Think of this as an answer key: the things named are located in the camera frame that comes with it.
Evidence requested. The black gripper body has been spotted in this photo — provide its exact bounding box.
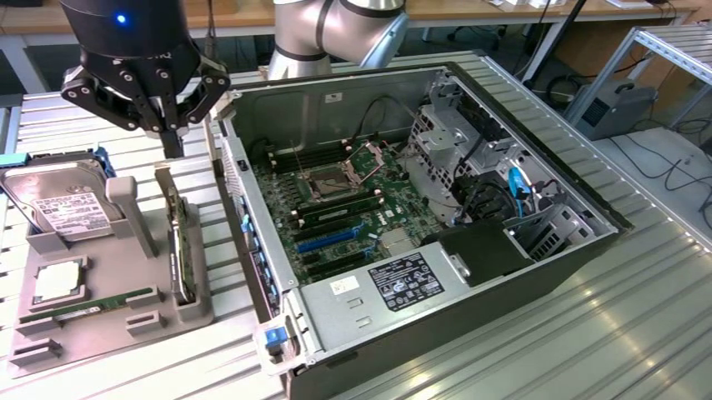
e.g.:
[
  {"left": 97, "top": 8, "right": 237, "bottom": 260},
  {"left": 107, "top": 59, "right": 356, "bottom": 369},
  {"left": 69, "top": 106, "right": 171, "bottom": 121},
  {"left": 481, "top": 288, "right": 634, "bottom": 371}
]
[{"left": 58, "top": 0, "right": 204, "bottom": 133}]

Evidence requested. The graphics card with metal bracket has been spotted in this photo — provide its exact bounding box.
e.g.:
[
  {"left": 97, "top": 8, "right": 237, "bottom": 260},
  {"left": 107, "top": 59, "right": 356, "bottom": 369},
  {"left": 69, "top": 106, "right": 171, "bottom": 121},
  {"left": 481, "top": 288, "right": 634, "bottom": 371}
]
[{"left": 151, "top": 162, "right": 200, "bottom": 304}]

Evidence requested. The blue disk caddy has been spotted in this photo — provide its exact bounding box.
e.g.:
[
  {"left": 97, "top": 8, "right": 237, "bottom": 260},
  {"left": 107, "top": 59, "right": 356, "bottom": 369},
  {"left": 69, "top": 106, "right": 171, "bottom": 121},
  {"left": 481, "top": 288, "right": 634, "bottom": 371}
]
[{"left": 0, "top": 145, "right": 117, "bottom": 176}]

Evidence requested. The thin metal locking lever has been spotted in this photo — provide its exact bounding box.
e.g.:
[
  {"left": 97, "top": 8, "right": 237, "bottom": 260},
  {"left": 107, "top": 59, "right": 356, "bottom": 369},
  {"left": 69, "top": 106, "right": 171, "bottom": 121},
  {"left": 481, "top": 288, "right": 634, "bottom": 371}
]
[{"left": 290, "top": 139, "right": 308, "bottom": 178}]

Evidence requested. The silver hard disk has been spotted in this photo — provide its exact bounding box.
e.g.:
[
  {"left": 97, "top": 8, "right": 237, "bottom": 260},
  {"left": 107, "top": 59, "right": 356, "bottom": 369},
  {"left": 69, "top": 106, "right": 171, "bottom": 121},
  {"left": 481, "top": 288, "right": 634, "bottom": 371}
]
[{"left": 0, "top": 160, "right": 127, "bottom": 243}]

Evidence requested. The CPU socket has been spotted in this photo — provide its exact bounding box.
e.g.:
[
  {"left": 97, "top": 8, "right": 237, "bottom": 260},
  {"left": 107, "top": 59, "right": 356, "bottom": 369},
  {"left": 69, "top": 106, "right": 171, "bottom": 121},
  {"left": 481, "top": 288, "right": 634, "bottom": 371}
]
[{"left": 304, "top": 164, "right": 362, "bottom": 201}]

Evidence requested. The metal socket cover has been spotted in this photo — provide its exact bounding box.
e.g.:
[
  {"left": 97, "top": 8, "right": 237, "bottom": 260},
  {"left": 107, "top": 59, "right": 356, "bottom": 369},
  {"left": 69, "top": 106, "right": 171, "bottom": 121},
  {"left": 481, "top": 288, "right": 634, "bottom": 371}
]
[{"left": 344, "top": 141, "right": 389, "bottom": 177}]

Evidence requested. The grey plastic parts rack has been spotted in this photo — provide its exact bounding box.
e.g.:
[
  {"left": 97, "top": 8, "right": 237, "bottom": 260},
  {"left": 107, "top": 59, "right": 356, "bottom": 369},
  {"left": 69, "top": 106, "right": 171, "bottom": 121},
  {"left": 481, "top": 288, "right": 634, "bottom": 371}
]
[{"left": 8, "top": 174, "right": 217, "bottom": 378}]

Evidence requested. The long black expansion slot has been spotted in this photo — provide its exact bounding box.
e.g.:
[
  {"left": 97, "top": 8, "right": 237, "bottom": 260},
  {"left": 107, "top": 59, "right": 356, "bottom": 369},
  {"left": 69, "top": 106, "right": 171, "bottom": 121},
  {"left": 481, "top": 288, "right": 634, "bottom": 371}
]
[
  {"left": 293, "top": 219, "right": 361, "bottom": 243},
  {"left": 305, "top": 251, "right": 373, "bottom": 279}
]

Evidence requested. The blue expansion slot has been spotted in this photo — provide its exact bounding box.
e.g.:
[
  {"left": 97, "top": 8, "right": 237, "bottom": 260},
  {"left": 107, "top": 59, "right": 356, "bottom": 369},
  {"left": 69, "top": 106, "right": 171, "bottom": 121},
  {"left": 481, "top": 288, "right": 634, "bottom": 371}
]
[{"left": 297, "top": 230, "right": 366, "bottom": 254}]

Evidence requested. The silver perforated disk bay cage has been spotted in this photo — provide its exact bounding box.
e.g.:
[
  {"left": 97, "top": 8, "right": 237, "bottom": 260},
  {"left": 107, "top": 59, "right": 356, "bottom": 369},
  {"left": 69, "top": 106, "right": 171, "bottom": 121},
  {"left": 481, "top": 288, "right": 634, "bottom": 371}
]
[{"left": 403, "top": 103, "right": 529, "bottom": 222}]

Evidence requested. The silver CPU chip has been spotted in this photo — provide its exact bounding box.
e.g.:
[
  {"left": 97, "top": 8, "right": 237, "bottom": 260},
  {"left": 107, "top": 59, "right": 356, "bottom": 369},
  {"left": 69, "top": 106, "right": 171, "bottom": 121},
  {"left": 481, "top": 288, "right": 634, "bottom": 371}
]
[{"left": 33, "top": 262, "right": 85, "bottom": 303}]

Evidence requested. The green motherboard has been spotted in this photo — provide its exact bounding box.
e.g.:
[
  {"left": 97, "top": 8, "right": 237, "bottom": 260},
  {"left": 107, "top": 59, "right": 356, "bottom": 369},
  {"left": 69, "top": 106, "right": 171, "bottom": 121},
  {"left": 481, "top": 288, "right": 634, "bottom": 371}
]
[{"left": 253, "top": 139, "right": 447, "bottom": 284}]

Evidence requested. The small silver chipset heatsink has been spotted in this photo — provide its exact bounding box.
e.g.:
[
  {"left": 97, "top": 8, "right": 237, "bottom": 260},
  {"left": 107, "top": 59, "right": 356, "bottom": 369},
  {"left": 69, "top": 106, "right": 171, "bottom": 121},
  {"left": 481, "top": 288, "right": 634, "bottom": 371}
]
[{"left": 381, "top": 231, "right": 416, "bottom": 255}]

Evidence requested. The silver power supply unit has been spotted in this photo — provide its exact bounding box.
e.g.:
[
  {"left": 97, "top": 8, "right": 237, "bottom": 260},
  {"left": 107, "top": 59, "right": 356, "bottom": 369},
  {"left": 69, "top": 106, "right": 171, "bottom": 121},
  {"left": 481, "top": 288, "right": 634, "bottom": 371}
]
[{"left": 289, "top": 241, "right": 475, "bottom": 355}]

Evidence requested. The black slanted pole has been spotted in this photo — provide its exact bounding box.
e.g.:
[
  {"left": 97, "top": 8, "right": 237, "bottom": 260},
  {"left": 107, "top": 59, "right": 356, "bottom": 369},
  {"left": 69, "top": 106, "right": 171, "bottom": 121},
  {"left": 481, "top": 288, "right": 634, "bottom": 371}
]
[{"left": 520, "top": 0, "right": 590, "bottom": 87}]

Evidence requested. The black plastic air shroud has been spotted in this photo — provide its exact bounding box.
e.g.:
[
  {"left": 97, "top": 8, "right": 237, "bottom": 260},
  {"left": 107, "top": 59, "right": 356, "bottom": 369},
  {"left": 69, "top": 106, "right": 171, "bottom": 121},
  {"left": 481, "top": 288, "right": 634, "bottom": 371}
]
[{"left": 423, "top": 218, "right": 539, "bottom": 288}]

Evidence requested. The open black PC case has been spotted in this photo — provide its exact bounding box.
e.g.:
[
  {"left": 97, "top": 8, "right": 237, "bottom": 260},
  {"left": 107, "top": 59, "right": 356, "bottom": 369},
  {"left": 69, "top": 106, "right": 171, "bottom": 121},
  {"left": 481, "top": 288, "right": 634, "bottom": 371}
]
[{"left": 197, "top": 60, "right": 636, "bottom": 400}]

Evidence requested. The grey hanging cable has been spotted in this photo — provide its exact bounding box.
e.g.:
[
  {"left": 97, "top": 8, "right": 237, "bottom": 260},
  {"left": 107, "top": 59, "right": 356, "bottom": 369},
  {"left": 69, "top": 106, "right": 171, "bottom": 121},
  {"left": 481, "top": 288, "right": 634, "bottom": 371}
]
[{"left": 204, "top": 0, "right": 220, "bottom": 51}]

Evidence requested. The black looped wire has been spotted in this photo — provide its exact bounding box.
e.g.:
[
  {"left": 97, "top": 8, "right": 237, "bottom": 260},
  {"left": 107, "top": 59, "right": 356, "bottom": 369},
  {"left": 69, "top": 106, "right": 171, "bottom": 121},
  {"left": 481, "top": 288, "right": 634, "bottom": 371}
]
[{"left": 353, "top": 94, "right": 419, "bottom": 145}]

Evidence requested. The blue flat wire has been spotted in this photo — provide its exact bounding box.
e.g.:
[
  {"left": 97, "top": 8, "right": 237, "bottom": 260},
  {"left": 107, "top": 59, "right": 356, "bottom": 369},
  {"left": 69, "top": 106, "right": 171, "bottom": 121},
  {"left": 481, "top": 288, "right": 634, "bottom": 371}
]
[{"left": 507, "top": 166, "right": 529, "bottom": 218}]

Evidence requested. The grey box device with handle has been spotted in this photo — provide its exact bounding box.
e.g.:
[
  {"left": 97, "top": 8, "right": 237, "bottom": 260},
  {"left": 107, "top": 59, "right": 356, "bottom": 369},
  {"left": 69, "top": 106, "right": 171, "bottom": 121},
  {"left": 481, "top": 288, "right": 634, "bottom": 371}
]
[{"left": 567, "top": 81, "right": 658, "bottom": 141}]

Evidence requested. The aluminium profile frame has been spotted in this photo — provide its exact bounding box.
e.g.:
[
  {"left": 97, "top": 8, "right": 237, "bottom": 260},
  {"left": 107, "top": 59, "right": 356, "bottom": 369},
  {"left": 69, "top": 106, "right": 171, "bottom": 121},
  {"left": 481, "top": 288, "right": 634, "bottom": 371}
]
[{"left": 578, "top": 22, "right": 712, "bottom": 138}]

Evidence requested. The black floor cable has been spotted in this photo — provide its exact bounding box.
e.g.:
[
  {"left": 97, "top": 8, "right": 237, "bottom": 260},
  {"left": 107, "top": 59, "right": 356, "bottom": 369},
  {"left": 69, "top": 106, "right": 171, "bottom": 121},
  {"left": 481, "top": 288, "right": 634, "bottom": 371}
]
[{"left": 610, "top": 132, "right": 712, "bottom": 193}]

